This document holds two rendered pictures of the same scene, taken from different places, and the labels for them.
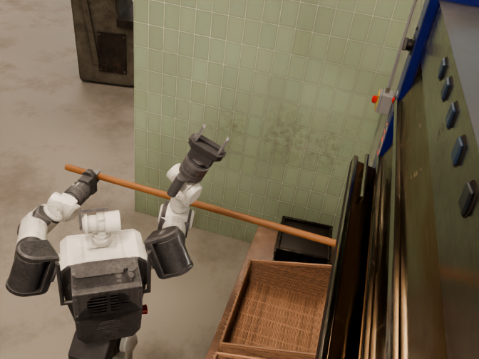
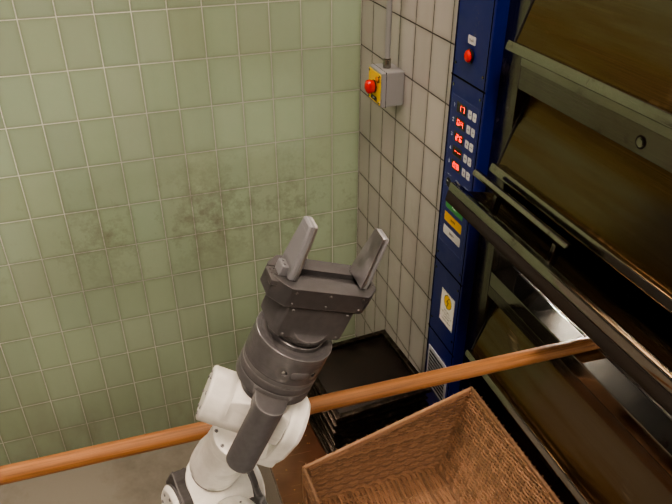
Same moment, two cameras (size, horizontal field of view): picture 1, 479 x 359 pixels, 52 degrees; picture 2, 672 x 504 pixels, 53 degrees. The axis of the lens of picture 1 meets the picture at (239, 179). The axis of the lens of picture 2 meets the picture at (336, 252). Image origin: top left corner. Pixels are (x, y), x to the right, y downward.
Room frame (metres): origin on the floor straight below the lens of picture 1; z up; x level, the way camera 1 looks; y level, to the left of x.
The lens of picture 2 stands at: (0.85, 0.39, 2.07)
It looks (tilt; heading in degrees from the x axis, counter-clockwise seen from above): 32 degrees down; 330
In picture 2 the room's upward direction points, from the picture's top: straight up
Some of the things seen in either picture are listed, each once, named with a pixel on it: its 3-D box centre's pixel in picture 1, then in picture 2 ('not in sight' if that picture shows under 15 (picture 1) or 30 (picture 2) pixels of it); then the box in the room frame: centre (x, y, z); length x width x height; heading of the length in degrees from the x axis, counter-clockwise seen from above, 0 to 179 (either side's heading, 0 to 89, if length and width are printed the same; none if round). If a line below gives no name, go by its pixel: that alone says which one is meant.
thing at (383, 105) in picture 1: (383, 101); (385, 84); (2.42, -0.69, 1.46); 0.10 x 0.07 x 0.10; 169
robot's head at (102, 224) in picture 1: (102, 225); not in sight; (1.16, 0.40, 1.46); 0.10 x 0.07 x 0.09; 112
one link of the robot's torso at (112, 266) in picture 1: (105, 285); not in sight; (1.10, 0.38, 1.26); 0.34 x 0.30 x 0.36; 112
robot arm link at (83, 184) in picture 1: (83, 187); not in sight; (1.69, 0.66, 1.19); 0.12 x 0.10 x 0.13; 167
